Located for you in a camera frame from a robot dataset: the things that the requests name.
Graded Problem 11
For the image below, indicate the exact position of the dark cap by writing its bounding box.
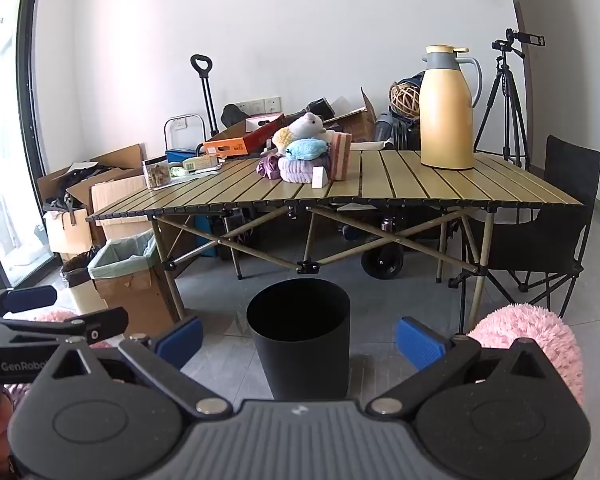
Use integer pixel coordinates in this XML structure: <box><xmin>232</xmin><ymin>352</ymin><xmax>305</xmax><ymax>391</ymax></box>
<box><xmin>221</xmin><ymin>103</ymin><xmax>249</xmax><ymax>130</ymax></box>

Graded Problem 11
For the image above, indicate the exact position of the clear jar with black lid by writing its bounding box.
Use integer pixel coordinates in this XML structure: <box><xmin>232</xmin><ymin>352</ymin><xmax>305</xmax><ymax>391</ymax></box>
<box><xmin>142</xmin><ymin>159</ymin><xmax>174</xmax><ymax>190</ymax></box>

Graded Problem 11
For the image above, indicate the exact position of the black trash bin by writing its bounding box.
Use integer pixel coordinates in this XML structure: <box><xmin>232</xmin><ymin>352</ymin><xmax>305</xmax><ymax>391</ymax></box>
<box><xmin>246</xmin><ymin>280</ymin><xmax>352</xmax><ymax>402</ymax></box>

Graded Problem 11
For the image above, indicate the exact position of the mauve satin pouch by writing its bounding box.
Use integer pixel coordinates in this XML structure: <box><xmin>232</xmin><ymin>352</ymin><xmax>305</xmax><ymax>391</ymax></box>
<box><xmin>257</xmin><ymin>155</ymin><xmax>284</xmax><ymax>181</ymax></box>

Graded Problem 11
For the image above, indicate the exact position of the grey blue water bottle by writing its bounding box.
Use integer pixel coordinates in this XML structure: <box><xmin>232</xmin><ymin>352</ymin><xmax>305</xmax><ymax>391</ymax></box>
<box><xmin>377</xmin><ymin>112</ymin><xmax>397</xmax><ymax>147</ymax></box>

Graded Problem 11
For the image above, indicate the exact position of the white box with black window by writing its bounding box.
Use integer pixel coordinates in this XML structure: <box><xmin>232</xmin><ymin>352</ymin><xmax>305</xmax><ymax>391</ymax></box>
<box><xmin>245</xmin><ymin>114</ymin><xmax>284</xmax><ymax>130</ymax></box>

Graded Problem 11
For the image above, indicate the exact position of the black folding chair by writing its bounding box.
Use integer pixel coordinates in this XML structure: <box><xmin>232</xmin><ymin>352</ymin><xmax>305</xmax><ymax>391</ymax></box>
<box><xmin>447</xmin><ymin>135</ymin><xmax>600</xmax><ymax>321</ymax></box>

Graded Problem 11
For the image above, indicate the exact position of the black framed glass door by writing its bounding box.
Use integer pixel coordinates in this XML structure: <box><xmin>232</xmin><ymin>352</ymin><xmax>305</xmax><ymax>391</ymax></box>
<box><xmin>0</xmin><ymin>0</ymin><xmax>56</xmax><ymax>291</ymax></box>

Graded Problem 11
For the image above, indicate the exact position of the yellow thermos jug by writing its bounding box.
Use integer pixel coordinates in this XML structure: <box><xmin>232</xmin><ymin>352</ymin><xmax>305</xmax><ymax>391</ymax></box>
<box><xmin>419</xmin><ymin>45</ymin><xmax>482</xmax><ymax>170</ymax></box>

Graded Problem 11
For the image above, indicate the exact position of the white cardboard box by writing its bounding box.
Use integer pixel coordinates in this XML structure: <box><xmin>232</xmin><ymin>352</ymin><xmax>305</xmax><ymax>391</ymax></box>
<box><xmin>44</xmin><ymin>209</ymin><xmax>95</xmax><ymax>262</ymax></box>

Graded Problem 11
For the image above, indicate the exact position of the brown open cardboard box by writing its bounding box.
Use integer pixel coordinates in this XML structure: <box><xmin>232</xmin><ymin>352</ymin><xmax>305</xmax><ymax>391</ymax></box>
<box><xmin>327</xmin><ymin>86</ymin><xmax>379</xmax><ymax>144</ymax></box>

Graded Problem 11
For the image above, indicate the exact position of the blue plastic crate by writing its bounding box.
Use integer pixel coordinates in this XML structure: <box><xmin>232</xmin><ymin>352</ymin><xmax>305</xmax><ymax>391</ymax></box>
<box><xmin>166</xmin><ymin>147</ymin><xmax>202</xmax><ymax>164</ymax></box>

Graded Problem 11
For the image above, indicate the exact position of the black camera tripod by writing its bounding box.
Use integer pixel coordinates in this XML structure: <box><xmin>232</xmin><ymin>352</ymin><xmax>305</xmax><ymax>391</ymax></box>
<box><xmin>472</xmin><ymin>27</ymin><xmax>546</xmax><ymax>170</ymax></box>

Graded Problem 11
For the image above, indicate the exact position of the orange cardboard box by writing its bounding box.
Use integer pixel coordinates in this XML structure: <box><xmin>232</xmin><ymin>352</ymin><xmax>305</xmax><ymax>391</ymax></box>
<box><xmin>202</xmin><ymin>114</ymin><xmax>287</xmax><ymax>156</ymax></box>

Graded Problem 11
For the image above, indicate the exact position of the rattan ball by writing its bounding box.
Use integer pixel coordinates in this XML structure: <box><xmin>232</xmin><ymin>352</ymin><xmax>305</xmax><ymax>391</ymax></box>
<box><xmin>389</xmin><ymin>80</ymin><xmax>422</xmax><ymax>115</ymax></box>

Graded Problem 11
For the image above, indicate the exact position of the white and yellow plush animal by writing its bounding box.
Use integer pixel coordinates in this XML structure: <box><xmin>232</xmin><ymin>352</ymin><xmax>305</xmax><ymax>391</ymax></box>
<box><xmin>272</xmin><ymin>112</ymin><xmax>335</xmax><ymax>157</ymax></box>

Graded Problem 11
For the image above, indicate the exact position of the olive folding table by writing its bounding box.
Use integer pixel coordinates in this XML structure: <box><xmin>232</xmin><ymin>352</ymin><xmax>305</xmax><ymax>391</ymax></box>
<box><xmin>86</xmin><ymin>149</ymin><xmax>584</xmax><ymax>335</ymax></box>

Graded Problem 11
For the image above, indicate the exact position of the lilac fluffy cloth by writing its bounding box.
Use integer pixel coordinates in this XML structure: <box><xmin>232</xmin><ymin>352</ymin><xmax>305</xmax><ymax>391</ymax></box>
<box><xmin>279</xmin><ymin>156</ymin><xmax>332</xmax><ymax>184</ymax></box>

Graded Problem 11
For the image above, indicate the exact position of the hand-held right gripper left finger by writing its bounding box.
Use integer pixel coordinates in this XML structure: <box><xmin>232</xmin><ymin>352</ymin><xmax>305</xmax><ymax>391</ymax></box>
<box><xmin>41</xmin><ymin>316</ymin><xmax>233</xmax><ymax>418</ymax></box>

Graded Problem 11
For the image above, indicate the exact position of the pink sponge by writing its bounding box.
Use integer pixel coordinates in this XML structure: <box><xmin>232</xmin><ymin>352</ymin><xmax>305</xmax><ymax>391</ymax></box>
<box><xmin>327</xmin><ymin>131</ymin><xmax>354</xmax><ymax>182</ymax></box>

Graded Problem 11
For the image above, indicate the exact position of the black strap bundle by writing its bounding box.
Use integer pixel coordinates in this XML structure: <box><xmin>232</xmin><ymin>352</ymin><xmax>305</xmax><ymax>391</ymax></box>
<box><xmin>42</xmin><ymin>162</ymin><xmax>111</xmax><ymax>211</ymax></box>

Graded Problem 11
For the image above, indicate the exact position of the blue storage box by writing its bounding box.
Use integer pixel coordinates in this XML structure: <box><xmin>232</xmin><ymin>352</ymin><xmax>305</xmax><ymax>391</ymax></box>
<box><xmin>200</xmin><ymin>215</ymin><xmax>227</xmax><ymax>260</ymax></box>

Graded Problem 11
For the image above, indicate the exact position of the black telescopic pull handle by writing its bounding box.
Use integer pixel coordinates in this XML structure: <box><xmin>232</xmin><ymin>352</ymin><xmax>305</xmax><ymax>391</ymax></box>
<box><xmin>190</xmin><ymin>54</ymin><xmax>220</xmax><ymax>140</ymax></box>

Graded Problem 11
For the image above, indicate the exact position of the black handbag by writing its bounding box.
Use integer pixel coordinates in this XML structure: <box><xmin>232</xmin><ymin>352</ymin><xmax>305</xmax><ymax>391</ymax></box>
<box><xmin>305</xmin><ymin>97</ymin><xmax>335</xmax><ymax>117</ymax></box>

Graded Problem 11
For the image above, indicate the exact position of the corrugated cardboard box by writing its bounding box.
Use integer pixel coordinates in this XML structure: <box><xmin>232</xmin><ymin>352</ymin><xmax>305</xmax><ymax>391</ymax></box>
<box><xmin>90</xmin><ymin>175</ymin><xmax>155</xmax><ymax>243</ymax></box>

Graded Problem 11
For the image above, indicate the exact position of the light blue fluffy cloth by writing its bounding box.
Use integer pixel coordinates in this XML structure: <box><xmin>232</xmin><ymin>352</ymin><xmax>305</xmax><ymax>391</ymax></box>
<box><xmin>286</xmin><ymin>139</ymin><xmax>329</xmax><ymax>162</ymax></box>

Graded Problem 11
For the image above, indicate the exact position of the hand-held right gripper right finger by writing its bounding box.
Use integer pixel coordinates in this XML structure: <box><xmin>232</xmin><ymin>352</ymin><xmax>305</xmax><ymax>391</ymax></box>
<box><xmin>369</xmin><ymin>316</ymin><xmax>563</xmax><ymax>417</ymax></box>

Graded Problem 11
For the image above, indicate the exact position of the white bin with black bag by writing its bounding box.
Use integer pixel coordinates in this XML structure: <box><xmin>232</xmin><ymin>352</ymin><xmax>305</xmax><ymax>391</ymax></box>
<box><xmin>60</xmin><ymin>252</ymin><xmax>110</xmax><ymax>315</ymax></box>

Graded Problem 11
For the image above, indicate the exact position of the cardboard box with green liner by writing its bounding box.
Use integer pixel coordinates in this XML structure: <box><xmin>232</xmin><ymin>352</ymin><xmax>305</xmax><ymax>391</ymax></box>
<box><xmin>88</xmin><ymin>234</ymin><xmax>183</xmax><ymax>335</ymax></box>

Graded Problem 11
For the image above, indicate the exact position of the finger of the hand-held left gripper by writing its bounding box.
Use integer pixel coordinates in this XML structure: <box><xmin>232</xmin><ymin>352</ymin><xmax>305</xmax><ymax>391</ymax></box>
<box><xmin>0</xmin><ymin>307</ymin><xmax>130</xmax><ymax>344</ymax></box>
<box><xmin>0</xmin><ymin>285</ymin><xmax>59</xmax><ymax>322</ymax></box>

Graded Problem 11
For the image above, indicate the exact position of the large open cardboard box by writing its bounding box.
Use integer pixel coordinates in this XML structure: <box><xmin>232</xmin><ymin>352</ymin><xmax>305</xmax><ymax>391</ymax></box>
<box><xmin>36</xmin><ymin>144</ymin><xmax>148</xmax><ymax>221</ymax></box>

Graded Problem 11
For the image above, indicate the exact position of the white paper sheet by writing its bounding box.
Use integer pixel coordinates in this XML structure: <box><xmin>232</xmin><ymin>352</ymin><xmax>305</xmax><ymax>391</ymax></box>
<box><xmin>175</xmin><ymin>165</ymin><xmax>228</xmax><ymax>181</ymax></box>

